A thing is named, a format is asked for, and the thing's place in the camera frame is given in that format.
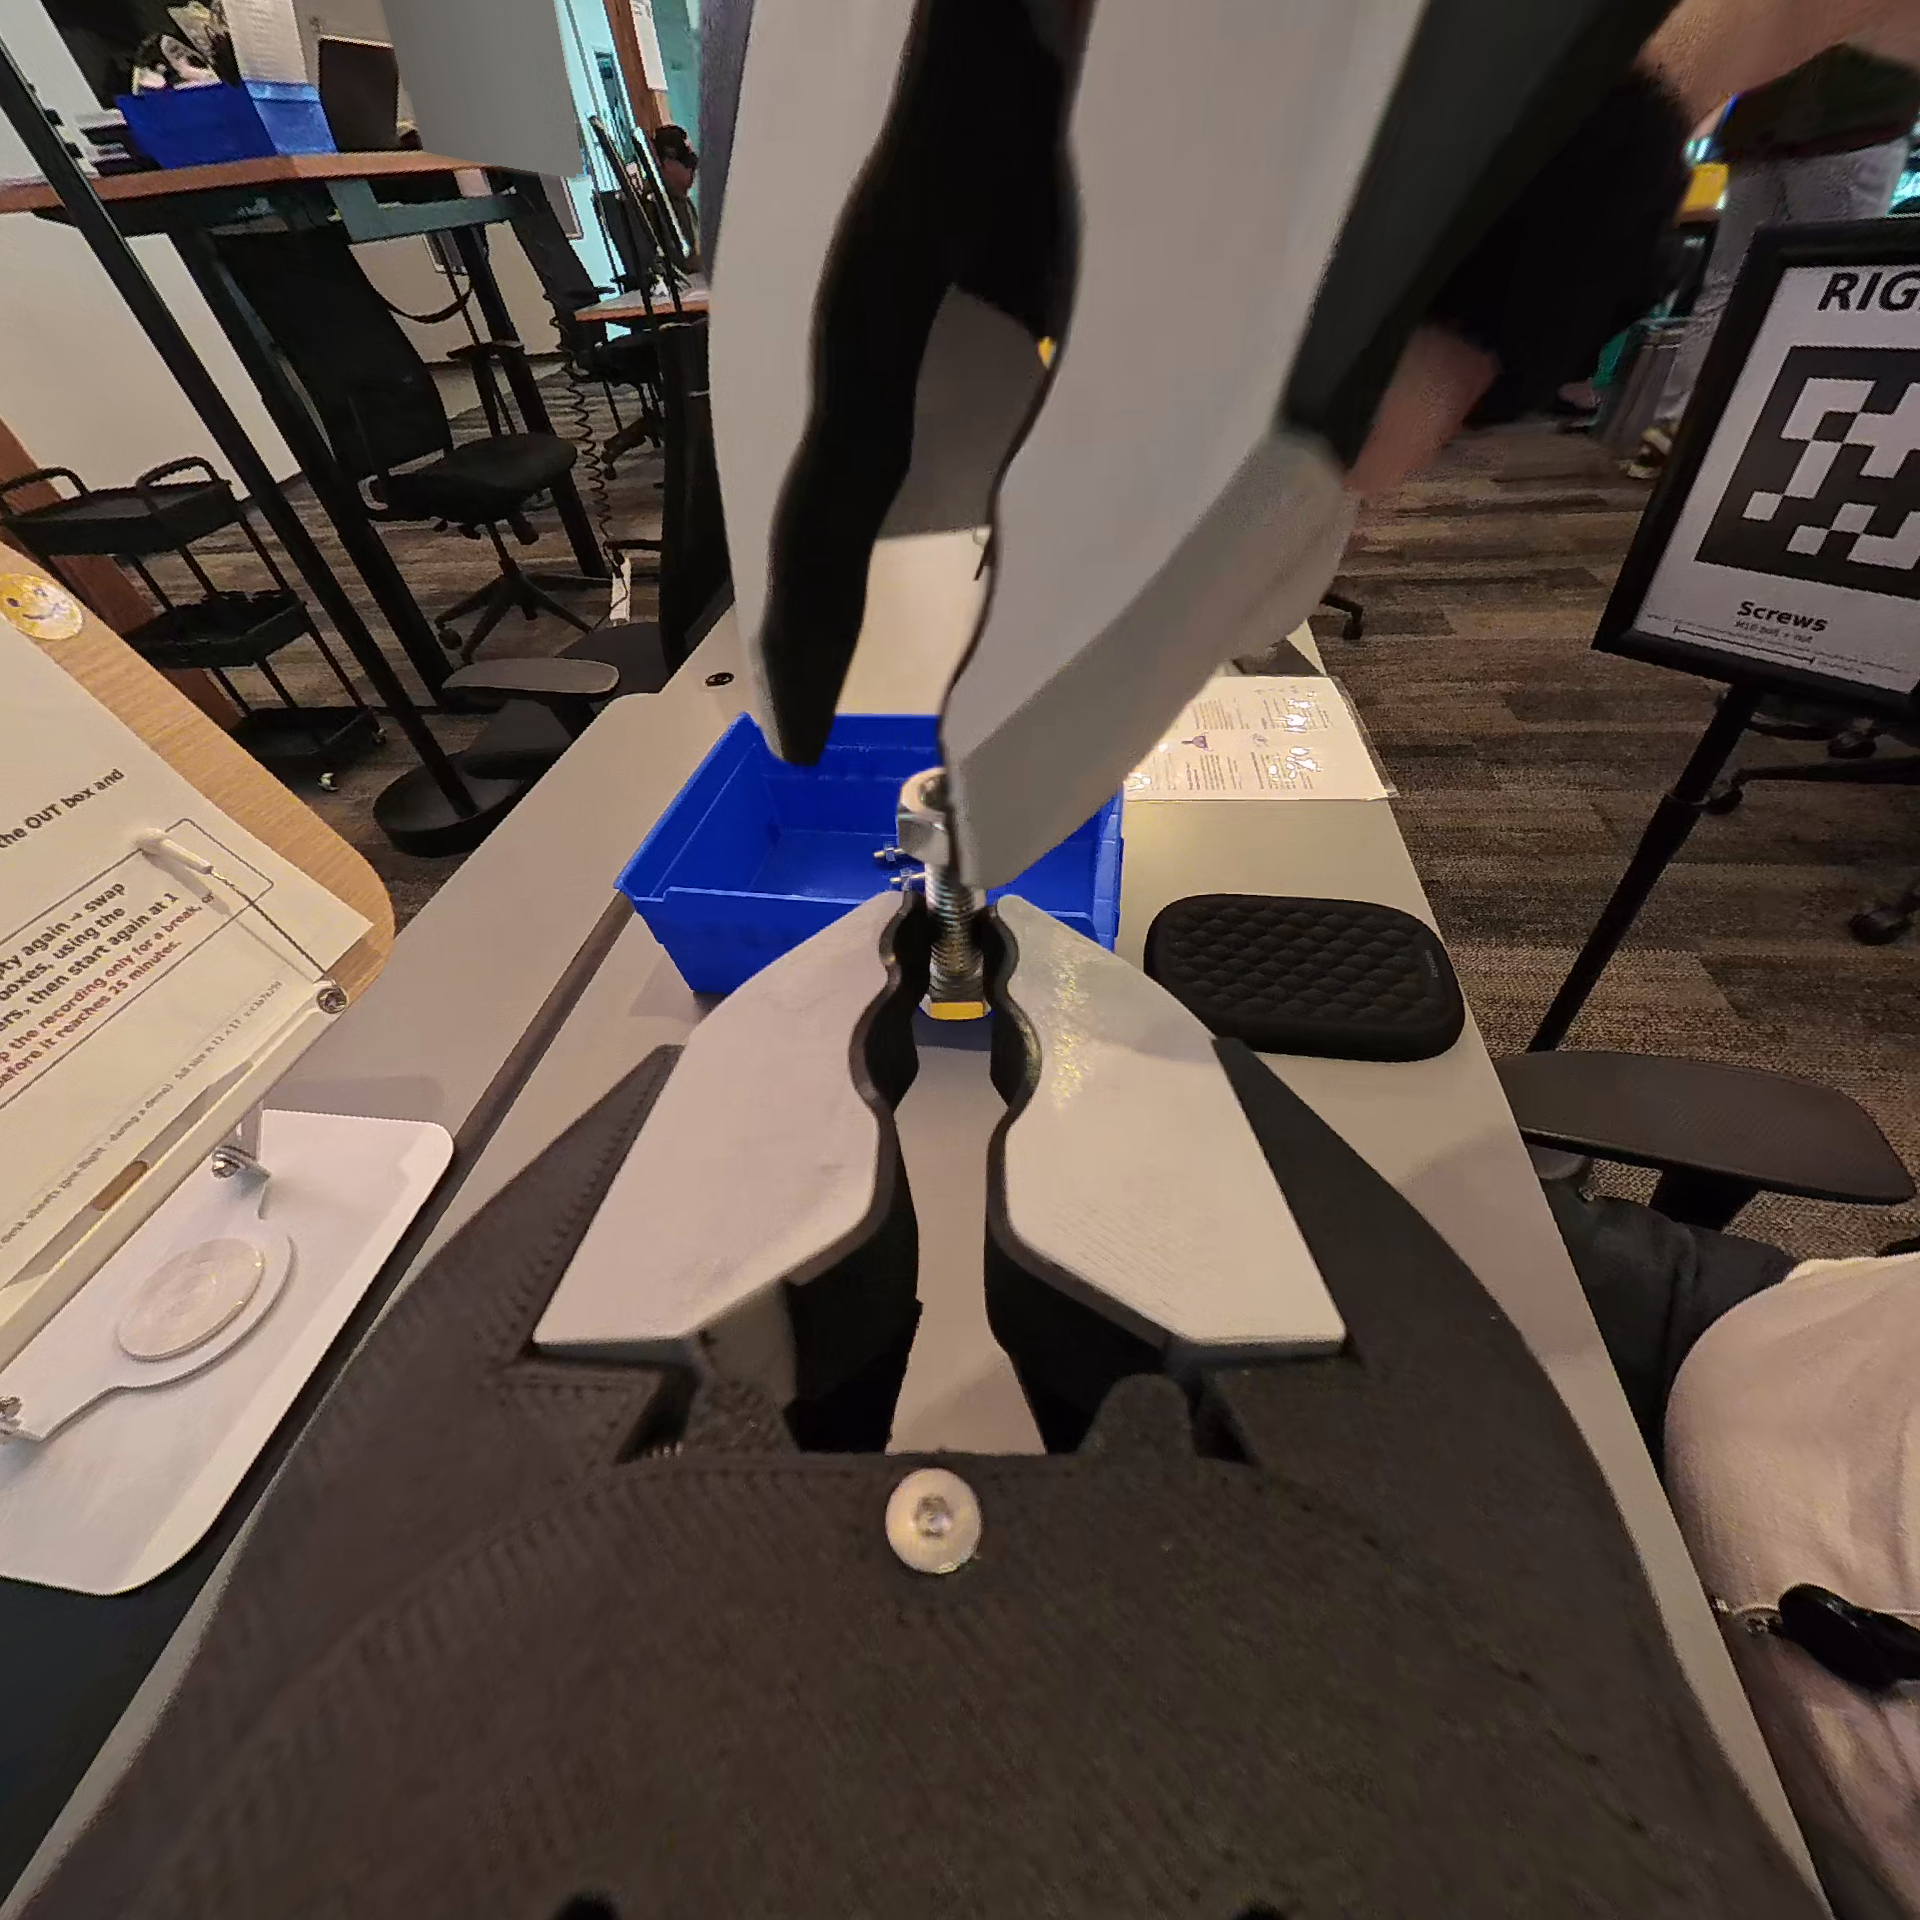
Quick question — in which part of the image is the black high-back office chair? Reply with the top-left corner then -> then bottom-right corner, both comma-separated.
442,317 -> 736,782

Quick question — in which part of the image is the printed instruction sheet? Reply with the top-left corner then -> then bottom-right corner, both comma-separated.
0,609 -> 378,1321

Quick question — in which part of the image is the wire page holder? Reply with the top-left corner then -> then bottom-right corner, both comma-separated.
143,829 -> 345,1016

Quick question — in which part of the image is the black quilted wrist rest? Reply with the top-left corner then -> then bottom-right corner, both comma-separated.
1144,896 -> 1467,1066

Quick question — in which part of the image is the black sign tripod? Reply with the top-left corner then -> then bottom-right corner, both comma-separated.
1529,681 -> 1920,1051

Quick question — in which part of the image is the white stand base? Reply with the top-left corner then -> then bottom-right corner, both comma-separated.
0,1111 -> 458,1597

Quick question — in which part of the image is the steel hex bolt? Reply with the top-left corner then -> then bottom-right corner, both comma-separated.
914,862 -> 1000,1029

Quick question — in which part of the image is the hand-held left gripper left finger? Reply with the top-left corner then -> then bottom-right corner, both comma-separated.
532,893 -> 924,1360

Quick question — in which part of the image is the black rolling cart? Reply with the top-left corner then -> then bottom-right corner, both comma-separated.
0,457 -> 385,782

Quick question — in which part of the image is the laminated paper sheet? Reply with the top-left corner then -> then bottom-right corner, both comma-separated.
1126,674 -> 1398,805

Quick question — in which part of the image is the wooden high desk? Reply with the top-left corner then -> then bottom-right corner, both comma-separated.
0,147 -> 617,723

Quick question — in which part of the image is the steel hex nut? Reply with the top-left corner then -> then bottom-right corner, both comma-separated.
896,768 -> 963,886

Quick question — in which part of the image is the black stand pole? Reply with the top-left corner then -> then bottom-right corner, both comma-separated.
0,46 -> 520,861

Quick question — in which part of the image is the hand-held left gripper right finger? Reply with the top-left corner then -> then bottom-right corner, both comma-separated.
983,896 -> 1350,1363

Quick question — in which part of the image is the person's right hand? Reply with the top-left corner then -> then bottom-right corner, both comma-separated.
1343,323 -> 1505,496

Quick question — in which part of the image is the blue plastic bin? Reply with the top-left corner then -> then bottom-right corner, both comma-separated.
118,78 -> 339,170
616,712 -> 1127,999

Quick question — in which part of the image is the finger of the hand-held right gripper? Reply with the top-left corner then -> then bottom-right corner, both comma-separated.
940,0 -> 1431,894
703,0 -> 1089,770

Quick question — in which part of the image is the black framed marker sign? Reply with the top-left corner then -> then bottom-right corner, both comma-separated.
1594,217 -> 1920,723

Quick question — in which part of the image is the black chair armrest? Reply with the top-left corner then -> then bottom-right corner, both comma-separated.
1500,1049 -> 1920,1202

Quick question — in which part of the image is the black strap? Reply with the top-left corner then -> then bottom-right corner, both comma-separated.
1726,1583 -> 1920,1690

